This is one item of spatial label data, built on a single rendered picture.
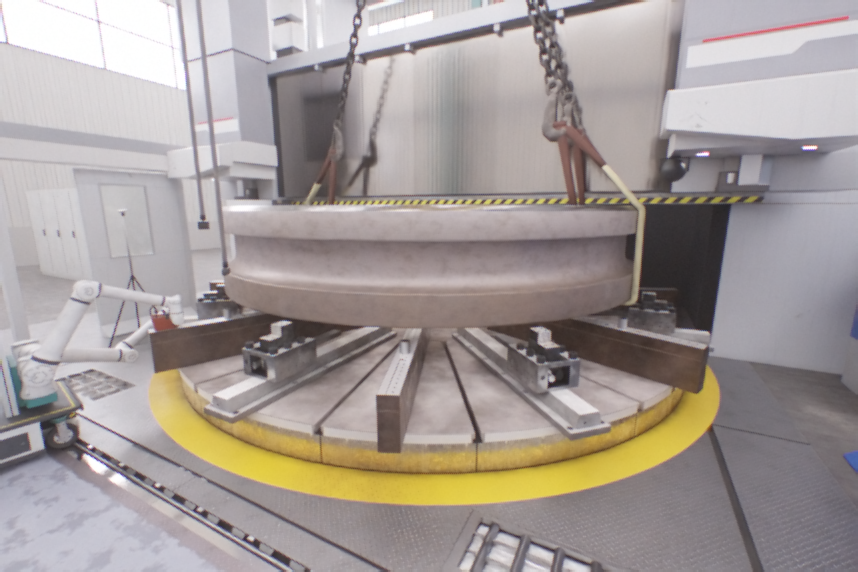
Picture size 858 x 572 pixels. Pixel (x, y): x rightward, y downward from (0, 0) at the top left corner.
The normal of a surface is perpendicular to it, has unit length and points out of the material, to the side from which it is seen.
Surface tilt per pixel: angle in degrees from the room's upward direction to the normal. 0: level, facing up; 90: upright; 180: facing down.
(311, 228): 90
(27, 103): 90
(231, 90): 90
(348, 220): 90
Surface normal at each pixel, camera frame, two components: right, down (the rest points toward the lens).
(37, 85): 0.89, 0.09
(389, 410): -0.08, 0.19
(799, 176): -0.47, 0.18
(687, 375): -0.76, 0.13
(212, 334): 0.65, 0.15
